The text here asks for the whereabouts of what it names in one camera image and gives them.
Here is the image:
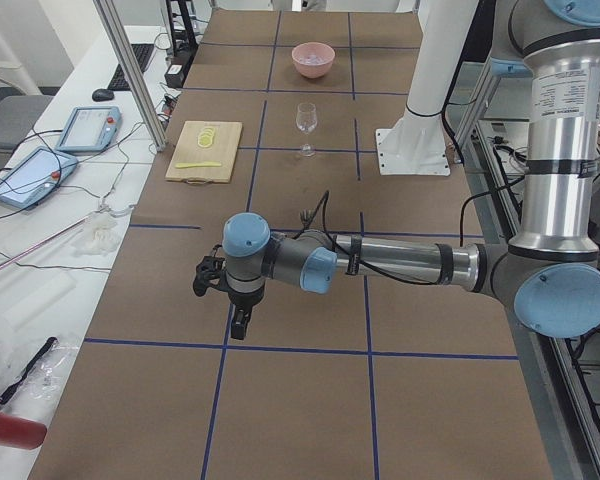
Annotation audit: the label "steel double jigger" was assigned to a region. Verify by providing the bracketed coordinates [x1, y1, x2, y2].
[300, 210, 315, 225]

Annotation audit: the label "metal rod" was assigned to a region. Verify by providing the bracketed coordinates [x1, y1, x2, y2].
[0, 215, 91, 271]

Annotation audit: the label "far teach pendant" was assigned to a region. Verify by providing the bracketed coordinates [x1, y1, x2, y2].
[55, 106, 121, 155]

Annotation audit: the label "clear wine glass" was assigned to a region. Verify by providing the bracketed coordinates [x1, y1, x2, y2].
[296, 102, 318, 157]

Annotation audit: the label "clear plastic bag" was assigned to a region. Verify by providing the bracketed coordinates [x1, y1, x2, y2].
[0, 326, 81, 411]

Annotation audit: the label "pink bowl of ice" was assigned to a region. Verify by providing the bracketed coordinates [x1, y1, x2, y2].
[291, 42, 336, 79]

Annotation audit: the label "black power box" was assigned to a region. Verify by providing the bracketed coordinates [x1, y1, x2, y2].
[164, 52, 194, 89]

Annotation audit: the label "red bottle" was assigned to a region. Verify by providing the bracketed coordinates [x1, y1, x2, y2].
[0, 412, 47, 450]

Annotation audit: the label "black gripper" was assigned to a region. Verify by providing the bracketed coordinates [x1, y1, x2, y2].
[228, 279, 265, 341]

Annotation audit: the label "near teach pendant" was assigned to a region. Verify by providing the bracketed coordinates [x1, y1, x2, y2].
[0, 147, 78, 209]

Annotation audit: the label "black keyboard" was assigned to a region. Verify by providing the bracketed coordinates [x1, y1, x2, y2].
[107, 43, 156, 92]

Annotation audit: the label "brown paper table mat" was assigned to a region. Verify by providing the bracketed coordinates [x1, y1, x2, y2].
[31, 10, 552, 479]

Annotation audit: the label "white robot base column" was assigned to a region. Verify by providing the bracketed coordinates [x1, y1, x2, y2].
[376, 0, 479, 176]

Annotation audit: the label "teach pendant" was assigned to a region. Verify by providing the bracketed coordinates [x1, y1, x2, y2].
[0, 147, 78, 209]
[55, 106, 121, 155]

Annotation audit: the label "lemon slices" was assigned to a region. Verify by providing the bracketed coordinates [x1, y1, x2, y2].
[197, 126, 217, 149]

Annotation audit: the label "yellow plastic knife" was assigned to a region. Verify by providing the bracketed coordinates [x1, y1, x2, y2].
[174, 161, 222, 169]

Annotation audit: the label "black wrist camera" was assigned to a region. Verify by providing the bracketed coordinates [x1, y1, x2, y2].
[192, 244, 228, 297]

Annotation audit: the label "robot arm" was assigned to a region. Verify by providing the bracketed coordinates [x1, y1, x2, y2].
[218, 1, 600, 339]

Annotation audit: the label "black computer mouse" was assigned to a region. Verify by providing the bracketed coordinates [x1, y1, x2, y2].
[91, 88, 115, 102]

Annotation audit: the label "aluminium frame post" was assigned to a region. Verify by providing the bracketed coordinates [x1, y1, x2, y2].
[93, 0, 167, 152]

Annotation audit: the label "bamboo cutting board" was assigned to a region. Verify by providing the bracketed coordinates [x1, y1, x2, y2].
[165, 121, 242, 183]

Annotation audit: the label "white crumpled cloth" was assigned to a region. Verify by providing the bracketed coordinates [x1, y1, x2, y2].
[72, 213, 121, 256]

